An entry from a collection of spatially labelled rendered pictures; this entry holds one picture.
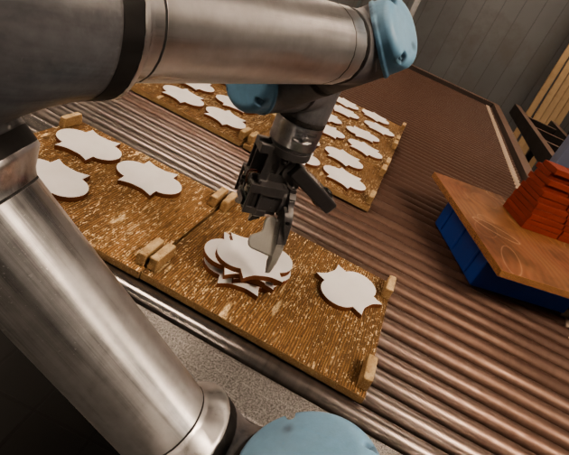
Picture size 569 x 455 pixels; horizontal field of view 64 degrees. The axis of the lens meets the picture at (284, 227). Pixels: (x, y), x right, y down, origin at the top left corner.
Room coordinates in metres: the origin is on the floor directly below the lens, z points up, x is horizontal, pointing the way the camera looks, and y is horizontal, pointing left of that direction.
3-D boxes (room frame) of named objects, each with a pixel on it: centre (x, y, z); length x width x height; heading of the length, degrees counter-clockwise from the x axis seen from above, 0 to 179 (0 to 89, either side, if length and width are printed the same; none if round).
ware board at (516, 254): (1.24, -0.66, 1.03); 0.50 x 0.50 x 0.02; 14
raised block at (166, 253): (0.61, 0.17, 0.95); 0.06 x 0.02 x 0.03; 173
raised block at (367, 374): (0.56, -0.22, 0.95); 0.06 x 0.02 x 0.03; 173
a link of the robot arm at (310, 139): (0.67, 0.04, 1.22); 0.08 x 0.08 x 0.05
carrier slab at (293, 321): (0.72, -0.04, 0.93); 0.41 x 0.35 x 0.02; 83
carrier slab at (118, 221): (0.76, 0.37, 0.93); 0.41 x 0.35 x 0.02; 83
